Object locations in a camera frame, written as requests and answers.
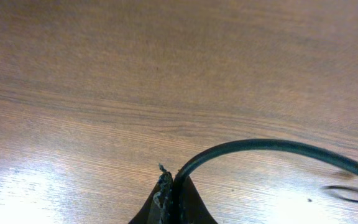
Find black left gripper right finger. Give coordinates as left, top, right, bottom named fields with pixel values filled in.
left=172, top=177, right=218, bottom=224

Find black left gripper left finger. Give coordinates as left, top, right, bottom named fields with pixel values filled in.
left=129, top=164, right=173, bottom=224

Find black usb cables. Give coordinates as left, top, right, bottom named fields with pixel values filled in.
left=174, top=138, right=358, bottom=206

